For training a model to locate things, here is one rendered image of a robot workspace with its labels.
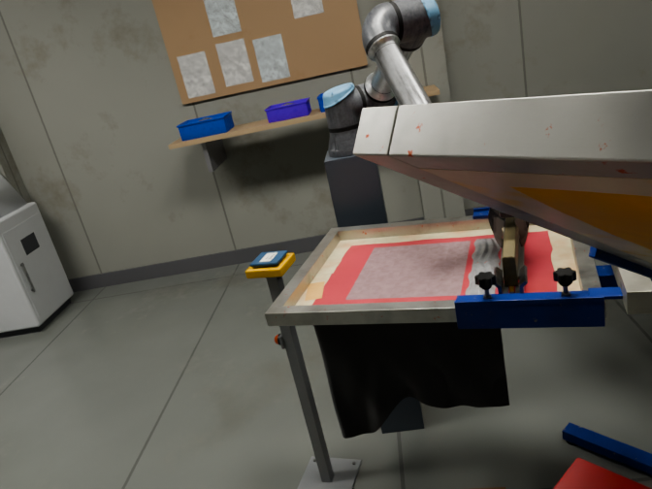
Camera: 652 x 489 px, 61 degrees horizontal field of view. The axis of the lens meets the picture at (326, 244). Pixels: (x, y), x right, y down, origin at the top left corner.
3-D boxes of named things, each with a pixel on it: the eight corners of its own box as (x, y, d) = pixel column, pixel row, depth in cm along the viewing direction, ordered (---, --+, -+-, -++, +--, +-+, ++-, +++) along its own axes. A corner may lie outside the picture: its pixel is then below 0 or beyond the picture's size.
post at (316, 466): (293, 499, 213) (225, 277, 179) (311, 457, 232) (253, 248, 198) (347, 505, 205) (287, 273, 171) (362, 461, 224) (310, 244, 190)
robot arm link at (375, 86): (346, 97, 204) (386, -9, 152) (382, 87, 208) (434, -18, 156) (358, 125, 201) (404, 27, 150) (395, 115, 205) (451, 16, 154)
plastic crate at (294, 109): (312, 111, 389) (309, 96, 386) (309, 114, 370) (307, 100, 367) (272, 118, 393) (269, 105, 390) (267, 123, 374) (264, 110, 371)
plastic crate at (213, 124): (236, 126, 398) (231, 110, 394) (228, 132, 376) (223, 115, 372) (190, 135, 403) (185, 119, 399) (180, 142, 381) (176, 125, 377)
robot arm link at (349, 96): (323, 127, 202) (314, 89, 197) (356, 118, 205) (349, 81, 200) (335, 130, 191) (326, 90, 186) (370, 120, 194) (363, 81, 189)
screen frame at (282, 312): (268, 326, 143) (264, 313, 142) (333, 238, 194) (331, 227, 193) (606, 318, 115) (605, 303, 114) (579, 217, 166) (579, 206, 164)
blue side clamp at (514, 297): (457, 329, 126) (454, 302, 123) (460, 317, 130) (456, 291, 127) (604, 326, 115) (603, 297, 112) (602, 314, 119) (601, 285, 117)
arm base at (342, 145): (330, 150, 209) (325, 125, 206) (370, 143, 207) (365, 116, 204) (328, 160, 195) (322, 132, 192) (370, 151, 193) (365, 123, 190)
